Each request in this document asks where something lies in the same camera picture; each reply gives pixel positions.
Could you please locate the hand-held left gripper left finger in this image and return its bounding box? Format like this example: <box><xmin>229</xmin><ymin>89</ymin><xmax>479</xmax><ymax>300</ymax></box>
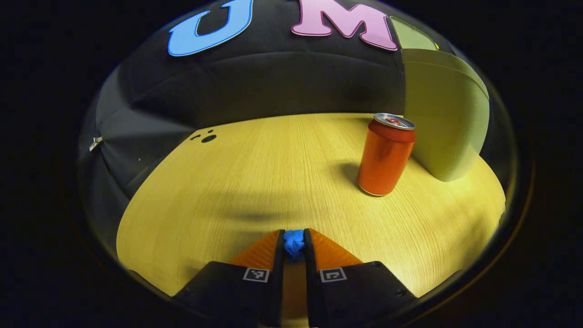
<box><xmin>172</xmin><ymin>229</ymin><xmax>286</xmax><ymax>328</ymax></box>

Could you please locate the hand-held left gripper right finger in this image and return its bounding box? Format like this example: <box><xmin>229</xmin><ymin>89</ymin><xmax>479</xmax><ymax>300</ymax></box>
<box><xmin>304</xmin><ymin>228</ymin><xmax>417</xmax><ymax>328</ymax></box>

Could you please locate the blue paper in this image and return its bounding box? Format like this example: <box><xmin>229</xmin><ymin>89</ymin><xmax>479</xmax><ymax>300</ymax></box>
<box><xmin>283</xmin><ymin>229</ymin><xmax>306</xmax><ymax>261</ymax></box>

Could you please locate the orange pop can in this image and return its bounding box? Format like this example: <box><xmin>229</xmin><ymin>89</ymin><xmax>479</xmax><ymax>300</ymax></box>
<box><xmin>357</xmin><ymin>113</ymin><xmax>416</xmax><ymax>197</ymax></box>

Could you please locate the pale green desktop garbage bin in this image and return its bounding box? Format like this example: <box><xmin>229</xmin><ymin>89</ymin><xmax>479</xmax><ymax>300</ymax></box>
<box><xmin>391</xmin><ymin>16</ymin><xmax>491</xmax><ymax>183</ymax></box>

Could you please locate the black backdrop cloth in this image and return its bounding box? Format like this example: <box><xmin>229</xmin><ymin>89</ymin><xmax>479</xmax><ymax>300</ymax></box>
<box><xmin>77</xmin><ymin>0</ymin><xmax>456</xmax><ymax>237</ymax></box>

